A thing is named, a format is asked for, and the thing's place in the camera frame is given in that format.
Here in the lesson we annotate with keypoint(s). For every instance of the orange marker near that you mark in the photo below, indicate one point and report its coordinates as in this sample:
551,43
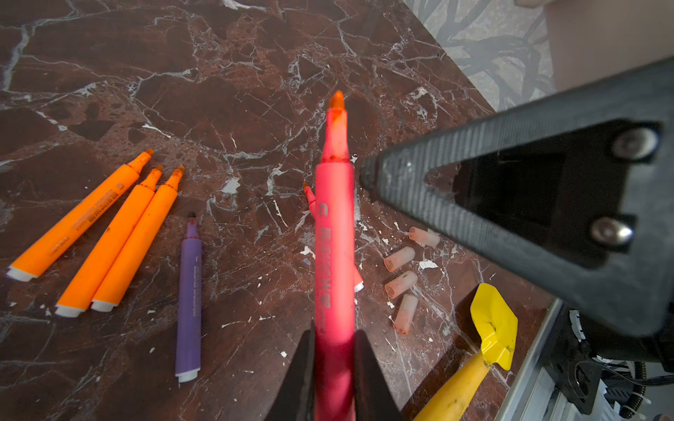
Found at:
124,268

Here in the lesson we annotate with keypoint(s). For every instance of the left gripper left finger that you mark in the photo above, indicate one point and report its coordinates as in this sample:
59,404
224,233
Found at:
295,399

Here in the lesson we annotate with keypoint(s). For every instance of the orange marker middle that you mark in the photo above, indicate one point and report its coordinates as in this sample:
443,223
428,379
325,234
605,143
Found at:
77,298

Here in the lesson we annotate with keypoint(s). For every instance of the aluminium front rail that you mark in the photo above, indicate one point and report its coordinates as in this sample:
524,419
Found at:
533,395

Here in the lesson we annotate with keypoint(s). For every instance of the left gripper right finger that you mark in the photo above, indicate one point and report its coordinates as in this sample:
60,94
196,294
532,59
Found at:
373,397

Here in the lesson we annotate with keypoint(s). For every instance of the pink marker lone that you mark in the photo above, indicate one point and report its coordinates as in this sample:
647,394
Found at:
312,206

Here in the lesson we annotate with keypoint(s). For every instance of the pink marker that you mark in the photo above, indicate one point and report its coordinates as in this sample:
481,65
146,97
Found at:
334,313

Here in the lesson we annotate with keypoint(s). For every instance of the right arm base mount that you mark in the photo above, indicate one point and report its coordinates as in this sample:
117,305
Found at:
573,342

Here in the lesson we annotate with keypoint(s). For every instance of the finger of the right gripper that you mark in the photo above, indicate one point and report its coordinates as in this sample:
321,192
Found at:
573,192

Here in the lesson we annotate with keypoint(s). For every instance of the orange marker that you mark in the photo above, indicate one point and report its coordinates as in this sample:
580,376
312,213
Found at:
77,298
35,261
124,268

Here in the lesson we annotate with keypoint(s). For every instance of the orange marker far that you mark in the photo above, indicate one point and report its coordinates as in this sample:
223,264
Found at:
35,261

